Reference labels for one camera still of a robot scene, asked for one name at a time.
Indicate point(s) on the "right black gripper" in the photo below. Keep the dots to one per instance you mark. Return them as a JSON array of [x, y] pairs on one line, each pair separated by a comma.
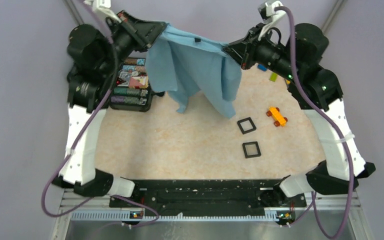
[[243, 50]]

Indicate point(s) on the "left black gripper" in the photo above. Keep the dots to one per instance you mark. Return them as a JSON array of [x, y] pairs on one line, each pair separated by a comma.
[[143, 33]]

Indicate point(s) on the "light blue t-shirt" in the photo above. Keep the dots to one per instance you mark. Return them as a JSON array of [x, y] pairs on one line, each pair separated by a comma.
[[183, 63]]

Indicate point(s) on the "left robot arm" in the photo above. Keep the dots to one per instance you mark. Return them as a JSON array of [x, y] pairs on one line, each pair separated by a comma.
[[97, 60]]

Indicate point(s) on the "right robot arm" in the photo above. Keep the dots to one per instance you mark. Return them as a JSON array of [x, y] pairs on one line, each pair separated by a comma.
[[320, 96]]

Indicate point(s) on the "blue toy brick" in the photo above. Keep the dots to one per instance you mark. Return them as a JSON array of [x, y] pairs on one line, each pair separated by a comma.
[[262, 68]]

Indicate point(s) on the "green toy brick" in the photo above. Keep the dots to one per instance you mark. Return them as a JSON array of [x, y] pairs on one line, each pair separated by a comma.
[[273, 77]]

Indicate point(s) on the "black poker chip case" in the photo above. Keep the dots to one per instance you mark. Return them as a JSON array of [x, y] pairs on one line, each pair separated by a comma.
[[133, 91]]

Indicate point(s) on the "orange toy car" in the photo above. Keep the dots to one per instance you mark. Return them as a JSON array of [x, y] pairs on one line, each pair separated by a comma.
[[278, 119]]

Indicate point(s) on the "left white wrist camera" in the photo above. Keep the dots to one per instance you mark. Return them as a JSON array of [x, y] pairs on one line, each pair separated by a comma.
[[102, 9]]

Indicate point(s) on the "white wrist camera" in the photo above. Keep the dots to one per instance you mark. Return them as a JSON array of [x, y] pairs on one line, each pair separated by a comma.
[[102, 9], [270, 16]]

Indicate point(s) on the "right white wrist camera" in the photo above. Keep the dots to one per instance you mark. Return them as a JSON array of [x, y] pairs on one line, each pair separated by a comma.
[[270, 16]]

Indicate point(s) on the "upper black square frame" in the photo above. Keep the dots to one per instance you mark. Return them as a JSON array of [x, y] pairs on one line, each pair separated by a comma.
[[246, 125]]

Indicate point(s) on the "black square frame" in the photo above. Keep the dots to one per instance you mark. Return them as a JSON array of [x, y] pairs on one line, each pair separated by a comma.
[[251, 149], [246, 125]]

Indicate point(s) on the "lower black square frame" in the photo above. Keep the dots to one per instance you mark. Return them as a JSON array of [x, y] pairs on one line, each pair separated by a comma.
[[251, 149]]

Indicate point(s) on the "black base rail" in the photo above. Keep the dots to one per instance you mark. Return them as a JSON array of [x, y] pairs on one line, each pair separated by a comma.
[[213, 198]]

